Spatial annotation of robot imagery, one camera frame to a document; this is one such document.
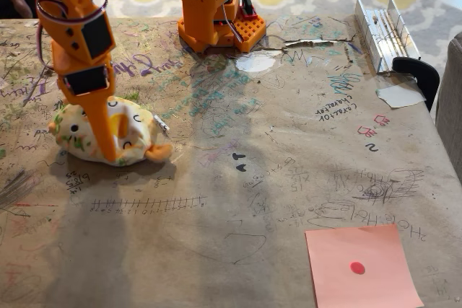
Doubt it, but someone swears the white orange cat plush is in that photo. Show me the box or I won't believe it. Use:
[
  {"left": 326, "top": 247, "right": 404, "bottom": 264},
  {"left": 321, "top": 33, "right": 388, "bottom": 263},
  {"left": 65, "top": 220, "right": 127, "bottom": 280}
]
[{"left": 48, "top": 95, "right": 174, "bottom": 167}]

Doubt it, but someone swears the scribbled brown paper cover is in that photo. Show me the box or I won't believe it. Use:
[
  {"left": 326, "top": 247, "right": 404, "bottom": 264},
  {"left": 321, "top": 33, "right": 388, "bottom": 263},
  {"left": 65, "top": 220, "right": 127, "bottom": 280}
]
[{"left": 0, "top": 15, "right": 462, "bottom": 308}]

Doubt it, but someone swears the pink sticky note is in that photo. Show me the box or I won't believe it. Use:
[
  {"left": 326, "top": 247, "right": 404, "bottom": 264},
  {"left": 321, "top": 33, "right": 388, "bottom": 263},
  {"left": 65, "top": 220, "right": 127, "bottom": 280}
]
[{"left": 305, "top": 224, "right": 425, "bottom": 308}]

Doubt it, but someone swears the grey upholstered sofa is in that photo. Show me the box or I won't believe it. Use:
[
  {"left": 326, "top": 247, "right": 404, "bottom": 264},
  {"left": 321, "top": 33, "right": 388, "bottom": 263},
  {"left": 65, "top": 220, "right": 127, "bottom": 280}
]
[{"left": 435, "top": 32, "right": 462, "bottom": 182}]

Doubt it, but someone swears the servo cable bundle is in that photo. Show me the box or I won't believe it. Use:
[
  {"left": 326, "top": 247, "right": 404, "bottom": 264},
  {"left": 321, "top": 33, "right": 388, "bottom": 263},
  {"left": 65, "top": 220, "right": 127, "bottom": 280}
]
[{"left": 35, "top": 0, "right": 109, "bottom": 69}]

